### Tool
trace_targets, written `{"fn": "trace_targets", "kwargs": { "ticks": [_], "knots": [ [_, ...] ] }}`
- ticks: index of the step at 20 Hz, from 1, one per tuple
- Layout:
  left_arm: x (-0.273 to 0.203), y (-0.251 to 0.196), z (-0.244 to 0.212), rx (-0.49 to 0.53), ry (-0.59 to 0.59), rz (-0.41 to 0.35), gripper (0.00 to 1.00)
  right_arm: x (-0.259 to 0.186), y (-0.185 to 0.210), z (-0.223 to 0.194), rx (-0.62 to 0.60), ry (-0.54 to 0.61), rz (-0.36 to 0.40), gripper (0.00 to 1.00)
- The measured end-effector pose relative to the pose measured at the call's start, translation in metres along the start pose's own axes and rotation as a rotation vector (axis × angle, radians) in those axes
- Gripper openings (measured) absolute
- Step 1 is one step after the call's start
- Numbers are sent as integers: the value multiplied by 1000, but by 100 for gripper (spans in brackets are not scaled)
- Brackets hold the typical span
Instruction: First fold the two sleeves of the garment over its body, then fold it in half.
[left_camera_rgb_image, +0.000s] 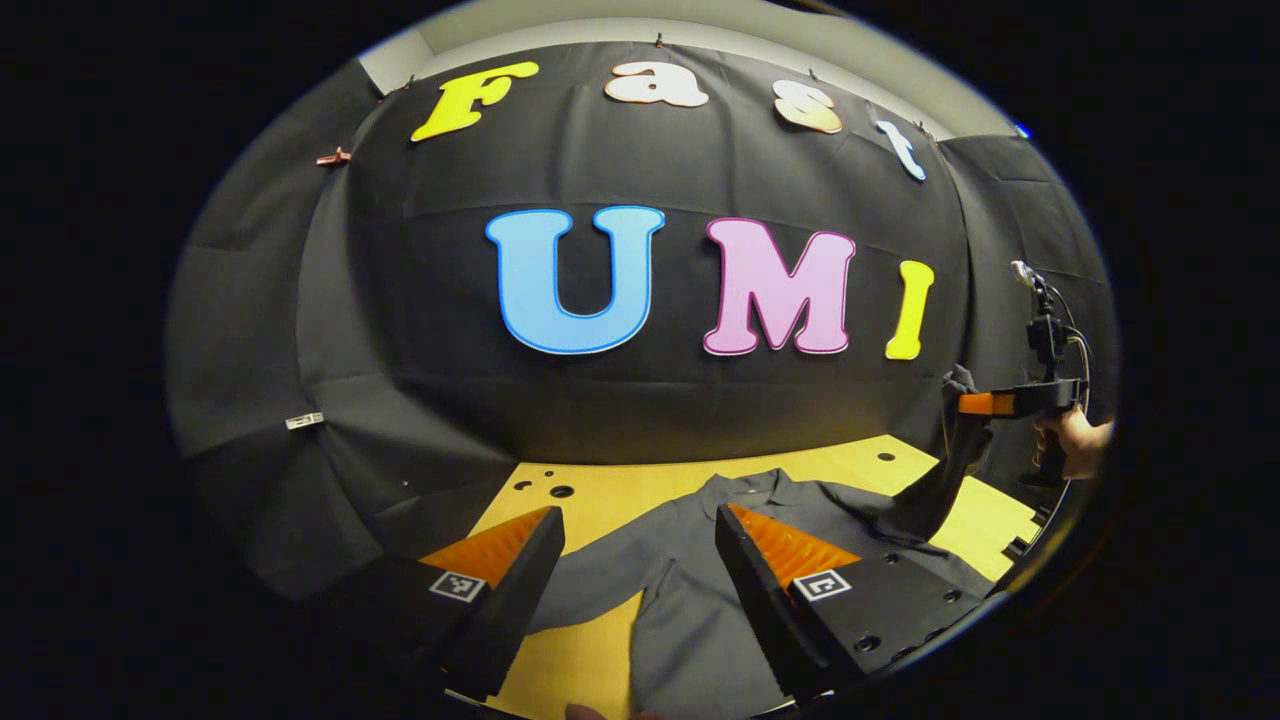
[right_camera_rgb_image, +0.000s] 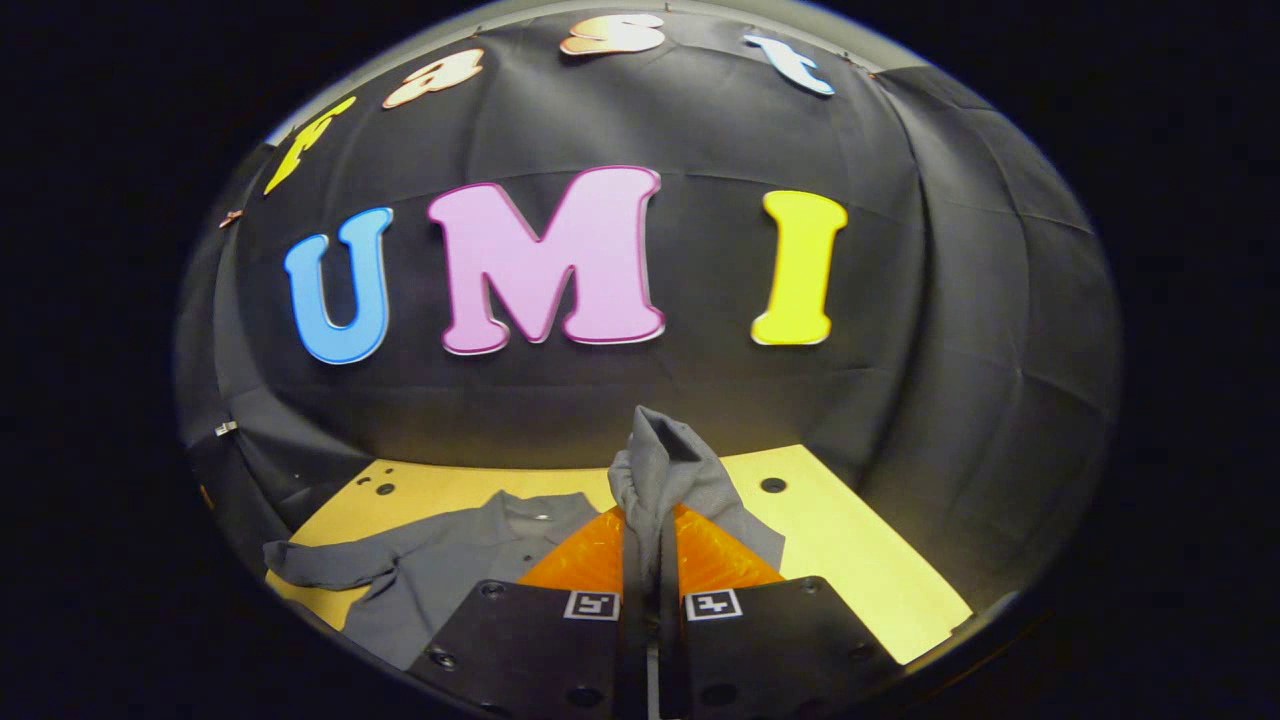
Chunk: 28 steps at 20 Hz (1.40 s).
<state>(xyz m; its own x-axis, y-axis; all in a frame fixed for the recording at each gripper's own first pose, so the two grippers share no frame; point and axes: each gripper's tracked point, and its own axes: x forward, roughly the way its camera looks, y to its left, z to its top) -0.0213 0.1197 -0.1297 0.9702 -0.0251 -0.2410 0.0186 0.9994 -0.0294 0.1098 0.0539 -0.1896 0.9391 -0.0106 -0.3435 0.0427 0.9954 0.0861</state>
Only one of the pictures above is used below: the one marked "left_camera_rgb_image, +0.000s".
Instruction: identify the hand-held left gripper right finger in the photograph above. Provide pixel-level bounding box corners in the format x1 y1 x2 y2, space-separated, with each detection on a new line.
714 502 993 706

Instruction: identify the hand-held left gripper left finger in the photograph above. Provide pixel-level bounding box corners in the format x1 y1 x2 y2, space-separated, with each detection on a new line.
330 505 566 703

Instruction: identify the grey polo shirt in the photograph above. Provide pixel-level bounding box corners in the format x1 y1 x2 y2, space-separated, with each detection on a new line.
528 365 1001 720

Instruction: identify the black backdrop cloth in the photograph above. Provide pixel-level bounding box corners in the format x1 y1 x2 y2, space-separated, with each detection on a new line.
165 40 1119 601

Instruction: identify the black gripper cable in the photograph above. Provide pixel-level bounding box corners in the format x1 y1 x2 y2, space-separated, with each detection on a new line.
1062 310 1093 421

